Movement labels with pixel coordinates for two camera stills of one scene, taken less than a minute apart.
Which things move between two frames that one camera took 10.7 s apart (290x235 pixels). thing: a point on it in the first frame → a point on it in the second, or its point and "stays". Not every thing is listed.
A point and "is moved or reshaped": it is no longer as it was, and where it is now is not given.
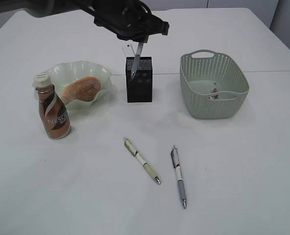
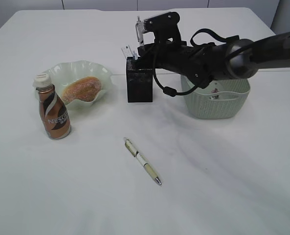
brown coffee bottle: [54, 110] stays
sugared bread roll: [84, 89] stays
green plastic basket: [213, 85] stays
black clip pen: [175, 158] is moved or reshaped
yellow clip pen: [132, 149] stays
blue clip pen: [137, 60] → [135, 56]
